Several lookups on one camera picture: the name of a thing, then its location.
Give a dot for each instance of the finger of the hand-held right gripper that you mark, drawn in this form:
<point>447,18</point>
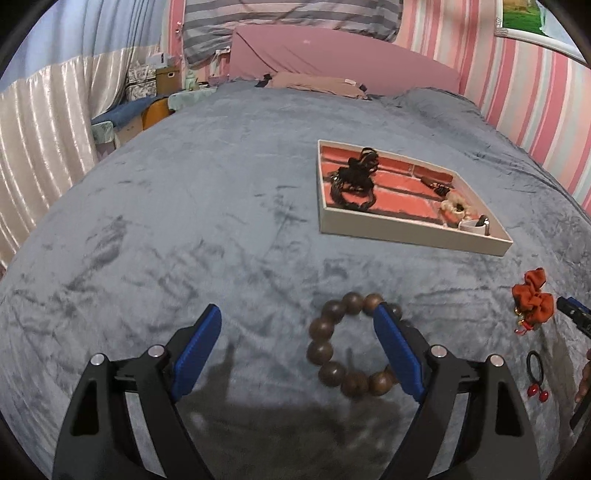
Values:
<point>576,308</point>

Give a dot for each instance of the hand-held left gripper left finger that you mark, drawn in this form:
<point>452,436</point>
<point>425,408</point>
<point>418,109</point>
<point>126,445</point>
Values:
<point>196,355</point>

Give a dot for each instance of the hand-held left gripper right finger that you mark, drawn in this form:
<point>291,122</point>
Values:
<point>399,355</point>

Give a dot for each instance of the orange scrunchie with red tassel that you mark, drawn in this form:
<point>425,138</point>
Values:
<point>535,300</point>

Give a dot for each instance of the beige tray with red lining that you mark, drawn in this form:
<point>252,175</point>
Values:
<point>406,235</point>

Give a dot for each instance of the white wristwatch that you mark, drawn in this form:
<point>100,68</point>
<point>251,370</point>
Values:
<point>471,226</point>

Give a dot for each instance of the cream scrunchie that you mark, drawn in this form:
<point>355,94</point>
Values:
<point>455,205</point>

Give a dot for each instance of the black scrunchie with bell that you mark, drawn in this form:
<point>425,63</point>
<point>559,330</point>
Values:
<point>353,201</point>

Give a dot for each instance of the small dark brown hair clip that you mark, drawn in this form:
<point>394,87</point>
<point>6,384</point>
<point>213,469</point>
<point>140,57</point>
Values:
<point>431,181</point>

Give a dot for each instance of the black hair claw clip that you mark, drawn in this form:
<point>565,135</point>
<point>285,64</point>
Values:
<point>368,159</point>

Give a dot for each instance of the person's right hand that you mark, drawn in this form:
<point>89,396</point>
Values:
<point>584,381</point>

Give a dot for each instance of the grey plush blanket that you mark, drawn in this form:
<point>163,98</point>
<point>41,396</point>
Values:
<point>184,207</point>

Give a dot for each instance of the orange wooden chair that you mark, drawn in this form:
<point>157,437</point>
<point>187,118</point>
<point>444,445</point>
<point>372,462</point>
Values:
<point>154,113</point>

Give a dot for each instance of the blue cloth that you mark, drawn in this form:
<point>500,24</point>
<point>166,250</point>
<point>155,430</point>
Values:
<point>122,113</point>

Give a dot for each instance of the pale green cloth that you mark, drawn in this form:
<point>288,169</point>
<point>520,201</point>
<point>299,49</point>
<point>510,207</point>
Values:
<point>191,98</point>

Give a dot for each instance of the blue and white curtain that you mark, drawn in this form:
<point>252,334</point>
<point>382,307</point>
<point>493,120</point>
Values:
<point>51,120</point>

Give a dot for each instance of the brown cardboard box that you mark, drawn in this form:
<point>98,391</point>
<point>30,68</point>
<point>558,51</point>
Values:
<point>168,79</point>

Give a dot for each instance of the floral storage box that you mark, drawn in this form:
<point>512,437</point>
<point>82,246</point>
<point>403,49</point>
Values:
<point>141,82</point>

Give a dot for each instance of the brown pillow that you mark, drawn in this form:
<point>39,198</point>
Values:
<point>318,84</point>

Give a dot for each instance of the white framed picture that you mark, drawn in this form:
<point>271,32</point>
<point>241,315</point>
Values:
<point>526,16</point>

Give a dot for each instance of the pink headboard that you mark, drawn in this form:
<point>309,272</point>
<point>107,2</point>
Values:
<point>332,55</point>

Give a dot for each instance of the grey striped duvet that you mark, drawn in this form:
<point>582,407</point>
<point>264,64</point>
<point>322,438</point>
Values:
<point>286,18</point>

